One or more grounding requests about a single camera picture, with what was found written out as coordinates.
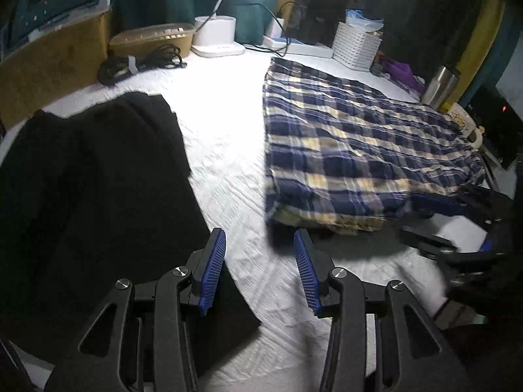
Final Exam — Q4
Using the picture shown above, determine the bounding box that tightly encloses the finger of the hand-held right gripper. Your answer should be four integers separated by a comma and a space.
399, 224, 493, 263
409, 191, 491, 219

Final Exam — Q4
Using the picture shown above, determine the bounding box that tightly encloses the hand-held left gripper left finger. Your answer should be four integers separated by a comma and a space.
45, 228, 227, 392

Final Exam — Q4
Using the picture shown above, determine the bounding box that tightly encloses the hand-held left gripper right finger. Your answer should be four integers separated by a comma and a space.
293, 229, 475, 392

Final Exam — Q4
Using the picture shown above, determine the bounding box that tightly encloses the blue plaid shirt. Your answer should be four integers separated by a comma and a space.
261, 57, 487, 233

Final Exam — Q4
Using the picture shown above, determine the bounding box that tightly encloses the white mug with bear print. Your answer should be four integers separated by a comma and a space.
445, 102, 485, 150

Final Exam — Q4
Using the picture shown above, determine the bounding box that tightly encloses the black computer monitor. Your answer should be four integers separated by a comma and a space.
462, 86, 523, 170

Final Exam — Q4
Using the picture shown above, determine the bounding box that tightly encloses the steel tumbler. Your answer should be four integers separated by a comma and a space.
421, 65, 462, 111

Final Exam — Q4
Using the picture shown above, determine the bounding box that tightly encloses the black cloth garment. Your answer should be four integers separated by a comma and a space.
0, 92, 262, 356

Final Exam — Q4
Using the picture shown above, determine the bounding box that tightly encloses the purple cloth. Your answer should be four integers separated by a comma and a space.
374, 55, 426, 94

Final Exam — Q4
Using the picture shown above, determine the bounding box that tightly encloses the white plastic basket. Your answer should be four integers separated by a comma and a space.
332, 22, 384, 72

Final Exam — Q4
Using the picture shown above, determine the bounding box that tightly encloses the blue plastic bag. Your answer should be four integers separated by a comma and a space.
345, 8, 385, 31

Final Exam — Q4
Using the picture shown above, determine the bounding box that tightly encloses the dark glass window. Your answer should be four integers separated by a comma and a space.
294, 0, 491, 74

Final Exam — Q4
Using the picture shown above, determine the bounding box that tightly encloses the white power strip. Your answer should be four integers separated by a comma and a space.
261, 35, 333, 58

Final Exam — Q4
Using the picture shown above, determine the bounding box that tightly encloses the black power adapter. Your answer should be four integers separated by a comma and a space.
298, 6, 325, 45

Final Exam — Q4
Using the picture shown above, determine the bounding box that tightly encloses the brown lidded food container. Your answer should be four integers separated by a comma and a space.
108, 24, 197, 60

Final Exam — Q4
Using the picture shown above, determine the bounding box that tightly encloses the white desk lamp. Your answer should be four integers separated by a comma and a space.
191, 0, 246, 57

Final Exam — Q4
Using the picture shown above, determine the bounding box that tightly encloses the brown cardboard box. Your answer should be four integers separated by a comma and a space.
0, 6, 113, 131

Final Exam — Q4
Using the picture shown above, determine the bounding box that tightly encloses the coiled black cable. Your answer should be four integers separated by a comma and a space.
97, 44, 188, 86

